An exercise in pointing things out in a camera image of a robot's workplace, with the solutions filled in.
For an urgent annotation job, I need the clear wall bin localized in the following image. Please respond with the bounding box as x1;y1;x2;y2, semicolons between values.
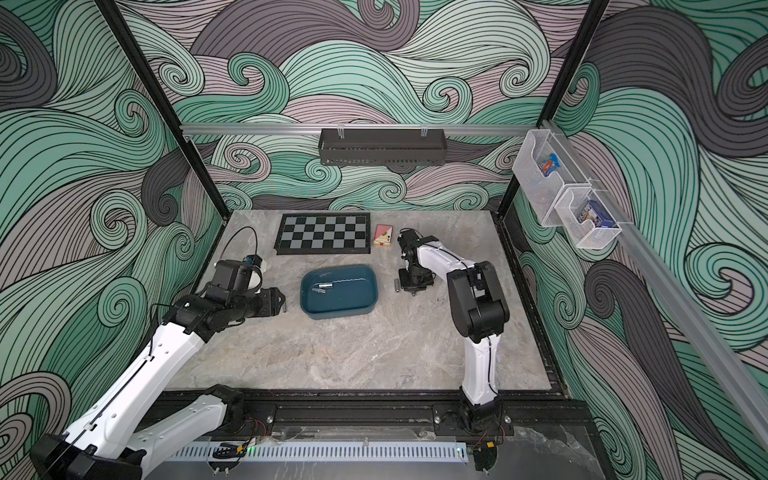
554;186;622;250
513;129;589;227

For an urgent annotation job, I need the black frame post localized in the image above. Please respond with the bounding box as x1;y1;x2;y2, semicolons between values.
494;0;612;217
94;0;231;223

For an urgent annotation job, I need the black frame post left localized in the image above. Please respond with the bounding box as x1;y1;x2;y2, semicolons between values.
94;0;231;223

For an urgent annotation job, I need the black frame post right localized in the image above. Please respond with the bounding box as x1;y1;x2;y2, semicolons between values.
494;0;612;217

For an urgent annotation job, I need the white slotted cable duct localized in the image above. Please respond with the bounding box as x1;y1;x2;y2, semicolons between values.
169;440;469;464

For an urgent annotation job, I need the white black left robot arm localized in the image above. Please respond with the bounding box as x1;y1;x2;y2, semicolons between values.
30;287;286;479

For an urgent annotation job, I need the clear wall bin near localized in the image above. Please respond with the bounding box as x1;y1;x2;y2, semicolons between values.
554;186;622;250

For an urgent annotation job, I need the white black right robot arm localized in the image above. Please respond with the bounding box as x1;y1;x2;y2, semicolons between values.
397;228;510;418

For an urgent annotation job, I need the teal plastic storage box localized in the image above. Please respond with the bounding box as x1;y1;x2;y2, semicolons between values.
300;264;379;320

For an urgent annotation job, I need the black wall shelf tray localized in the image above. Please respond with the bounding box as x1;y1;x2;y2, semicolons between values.
318;129;448;167

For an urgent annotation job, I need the blue red item in bin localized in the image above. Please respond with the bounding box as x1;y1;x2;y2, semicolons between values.
538;153;561;177

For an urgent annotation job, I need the aluminium rail right wall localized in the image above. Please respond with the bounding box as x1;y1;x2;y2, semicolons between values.
541;120;767;447

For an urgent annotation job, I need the aluminium rail back wall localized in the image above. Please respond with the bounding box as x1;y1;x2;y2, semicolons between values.
180;122;536;137

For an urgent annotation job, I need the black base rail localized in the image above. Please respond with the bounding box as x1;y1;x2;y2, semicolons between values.
155;388;595;436

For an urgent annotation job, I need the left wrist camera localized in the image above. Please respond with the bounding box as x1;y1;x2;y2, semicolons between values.
210;254;263;294

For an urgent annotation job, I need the aluminium rail wall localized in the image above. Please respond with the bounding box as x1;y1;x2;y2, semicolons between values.
541;120;767;447
180;122;536;137

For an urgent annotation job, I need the small red card box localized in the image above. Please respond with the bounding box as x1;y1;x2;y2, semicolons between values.
373;224;393;247

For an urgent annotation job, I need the blue box in bin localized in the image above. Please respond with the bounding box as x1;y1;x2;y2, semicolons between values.
577;199;616;228

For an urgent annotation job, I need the clear wall bin far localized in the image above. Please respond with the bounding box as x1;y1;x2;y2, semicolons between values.
513;129;589;227

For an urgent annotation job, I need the black grey chessboard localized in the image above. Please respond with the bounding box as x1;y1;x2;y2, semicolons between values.
274;212;371;255

